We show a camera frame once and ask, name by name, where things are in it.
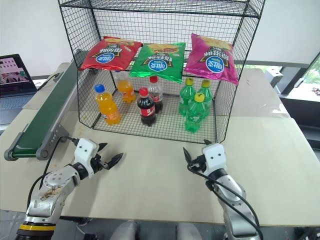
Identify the orange soda bottle blue cap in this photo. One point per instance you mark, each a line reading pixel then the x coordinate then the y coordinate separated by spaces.
pixel 109 108

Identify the cola bottle red cap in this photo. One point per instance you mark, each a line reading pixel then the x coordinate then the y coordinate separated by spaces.
pixel 157 94
pixel 146 108

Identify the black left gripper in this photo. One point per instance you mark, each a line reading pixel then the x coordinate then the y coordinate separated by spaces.
pixel 98 165

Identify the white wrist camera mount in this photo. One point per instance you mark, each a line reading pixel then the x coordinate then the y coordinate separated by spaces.
pixel 85 150
pixel 214 155

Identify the grey bench rail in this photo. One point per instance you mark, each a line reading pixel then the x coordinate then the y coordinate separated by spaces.
pixel 275 64

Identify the open laptop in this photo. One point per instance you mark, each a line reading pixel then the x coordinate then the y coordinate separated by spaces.
pixel 12 72

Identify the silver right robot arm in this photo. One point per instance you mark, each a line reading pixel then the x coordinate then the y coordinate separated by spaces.
pixel 230 190

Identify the magenta chip bag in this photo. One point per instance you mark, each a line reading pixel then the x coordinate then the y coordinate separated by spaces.
pixel 212 62

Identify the green conveyor belt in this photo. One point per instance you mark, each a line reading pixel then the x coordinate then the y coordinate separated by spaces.
pixel 42 107

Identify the dark grey box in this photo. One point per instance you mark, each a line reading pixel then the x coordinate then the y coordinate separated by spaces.
pixel 273 76

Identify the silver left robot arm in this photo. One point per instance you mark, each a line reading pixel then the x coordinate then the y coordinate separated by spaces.
pixel 55 180

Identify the red chip bag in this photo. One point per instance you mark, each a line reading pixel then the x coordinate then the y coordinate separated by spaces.
pixel 110 56

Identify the grey rounded shape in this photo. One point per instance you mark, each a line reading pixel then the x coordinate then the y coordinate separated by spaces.
pixel 188 232
pixel 128 231

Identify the orange soda bottle white cap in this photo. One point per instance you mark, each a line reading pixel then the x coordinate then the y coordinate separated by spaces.
pixel 126 92

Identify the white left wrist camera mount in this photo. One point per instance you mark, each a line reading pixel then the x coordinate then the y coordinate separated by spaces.
pixel 85 150

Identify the green chip bag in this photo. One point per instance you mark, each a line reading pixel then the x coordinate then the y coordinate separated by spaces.
pixel 157 65

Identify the green soda bottle yellow cap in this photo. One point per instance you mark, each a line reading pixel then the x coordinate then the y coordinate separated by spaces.
pixel 208 94
pixel 195 115
pixel 185 97

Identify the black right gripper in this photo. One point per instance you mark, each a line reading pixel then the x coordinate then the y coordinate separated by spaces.
pixel 198 163

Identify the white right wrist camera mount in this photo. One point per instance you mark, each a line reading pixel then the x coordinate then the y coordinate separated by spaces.
pixel 214 155

